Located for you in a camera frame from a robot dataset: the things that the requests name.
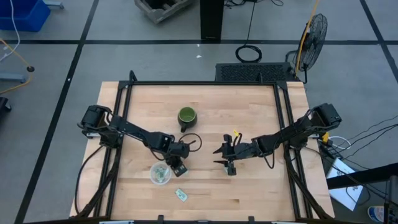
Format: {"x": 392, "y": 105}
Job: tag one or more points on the black table clamp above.
{"x": 160, "y": 219}
{"x": 251, "y": 219}

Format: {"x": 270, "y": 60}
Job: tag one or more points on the yellow connector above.
{"x": 325, "y": 137}

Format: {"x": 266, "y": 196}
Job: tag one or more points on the black computer case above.
{"x": 248, "y": 72}

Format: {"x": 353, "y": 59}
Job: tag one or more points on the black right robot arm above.
{"x": 289, "y": 133}

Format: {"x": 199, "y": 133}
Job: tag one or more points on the black beam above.
{"x": 367, "y": 175}

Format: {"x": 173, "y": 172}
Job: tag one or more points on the grey moulded crate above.
{"x": 161, "y": 12}

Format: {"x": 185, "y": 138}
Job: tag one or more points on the green white sweetener packet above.
{"x": 181, "y": 195}
{"x": 159, "y": 171}
{"x": 164, "y": 178}

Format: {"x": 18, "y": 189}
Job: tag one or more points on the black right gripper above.
{"x": 239, "y": 151}

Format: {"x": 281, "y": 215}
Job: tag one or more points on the green mug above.
{"x": 187, "y": 115}

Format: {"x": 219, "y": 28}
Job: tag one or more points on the white paper sheets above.
{"x": 345, "y": 199}

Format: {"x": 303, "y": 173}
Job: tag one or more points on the tall black box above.
{"x": 211, "y": 18}

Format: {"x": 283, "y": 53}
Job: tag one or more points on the grey metal bench foot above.
{"x": 53, "y": 5}
{"x": 12, "y": 77}

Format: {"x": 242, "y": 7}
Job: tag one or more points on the large blue plastic bin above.
{"x": 25, "y": 15}

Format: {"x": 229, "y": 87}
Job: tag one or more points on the small black floor disc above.
{"x": 30, "y": 68}

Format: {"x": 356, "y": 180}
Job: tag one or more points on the black floor fan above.
{"x": 312, "y": 40}

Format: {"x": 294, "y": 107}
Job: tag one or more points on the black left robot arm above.
{"x": 133, "y": 130}

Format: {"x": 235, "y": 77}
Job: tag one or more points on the clear plastic cup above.
{"x": 154, "y": 179}

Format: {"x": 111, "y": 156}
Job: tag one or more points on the white blue round object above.
{"x": 376, "y": 214}

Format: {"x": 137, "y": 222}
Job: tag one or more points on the black floor object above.
{"x": 4, "y": 104}

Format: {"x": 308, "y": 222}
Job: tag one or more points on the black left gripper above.
{"x": 177, "y": 165}

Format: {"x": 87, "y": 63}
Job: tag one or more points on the black aluminium table frame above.
{"x": 202, "y": 83}

